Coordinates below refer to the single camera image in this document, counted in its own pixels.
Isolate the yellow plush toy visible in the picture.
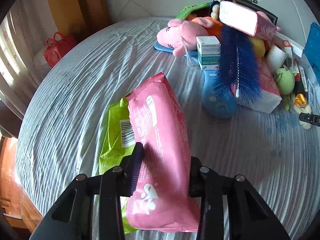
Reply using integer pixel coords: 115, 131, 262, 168
250, 37, 266, 58

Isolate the pink tissue pack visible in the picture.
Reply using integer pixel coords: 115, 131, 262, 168
218, 0, 281, 42
236, 57, 282, 113

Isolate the blue plastic storage crate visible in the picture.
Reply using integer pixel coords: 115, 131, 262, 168
302, 22, 320, 68

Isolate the sheer curtain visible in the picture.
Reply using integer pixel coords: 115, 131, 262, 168
0, 5, 45, 120

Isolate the green wet wipes pack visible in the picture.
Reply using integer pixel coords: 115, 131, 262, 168
99, 97, 139, 234

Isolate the flat blue oval pad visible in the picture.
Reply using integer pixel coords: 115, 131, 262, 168
153, 41, 176, 53

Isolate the gold foil packet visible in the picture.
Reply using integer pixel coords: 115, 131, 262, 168
294, 93, 308, 108

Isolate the black red medicine box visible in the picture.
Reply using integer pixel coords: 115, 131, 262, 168
292, 64, 308, 93

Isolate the white foam block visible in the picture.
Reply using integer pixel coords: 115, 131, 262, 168
265, 44, 287, 71

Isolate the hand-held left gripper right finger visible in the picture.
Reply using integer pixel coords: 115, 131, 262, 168
189, 156, 292, 240

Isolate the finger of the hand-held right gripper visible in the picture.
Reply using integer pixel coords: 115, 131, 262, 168
299, 113, 320, 127

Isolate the wooden wall frame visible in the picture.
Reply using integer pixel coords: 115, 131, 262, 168
44, 0, 111, 38

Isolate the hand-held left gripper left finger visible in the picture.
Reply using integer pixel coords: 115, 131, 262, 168
29, 142, 144, 240

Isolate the pale pink plush toy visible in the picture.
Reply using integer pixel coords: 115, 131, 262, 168
156, 17, 208, 57

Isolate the orange plush toy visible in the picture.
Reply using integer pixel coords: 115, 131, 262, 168
190, 15, 223, 37

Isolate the white cardboard box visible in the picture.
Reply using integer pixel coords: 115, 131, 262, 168
196, 36, 221, 55

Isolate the small green frog plush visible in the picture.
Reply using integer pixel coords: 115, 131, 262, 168
273, 68, 297, 110

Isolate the blue hairbrush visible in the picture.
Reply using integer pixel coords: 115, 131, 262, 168
202, 69, 237, 119

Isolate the clear suction cup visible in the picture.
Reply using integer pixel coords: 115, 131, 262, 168
184, 44, 198, 71

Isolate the blue bottle brush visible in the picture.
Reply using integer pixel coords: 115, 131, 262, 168
212, 24, 262, 106

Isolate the cream plush toy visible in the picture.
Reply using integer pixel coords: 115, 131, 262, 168
293, 104, 313, 130

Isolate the red handbag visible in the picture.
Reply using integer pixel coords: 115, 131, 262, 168
44, 31, 77, 67

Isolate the white red medicine box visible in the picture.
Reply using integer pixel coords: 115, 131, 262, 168
282, 39, 305, 57

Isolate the black tin box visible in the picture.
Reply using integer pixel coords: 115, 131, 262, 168
213, 0, 278, 26

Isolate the pink wet wipes pack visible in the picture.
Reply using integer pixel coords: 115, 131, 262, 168
125, 72, 201, 233

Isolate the green plush with black stitching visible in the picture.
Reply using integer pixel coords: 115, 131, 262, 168
176, 2, 213, 20

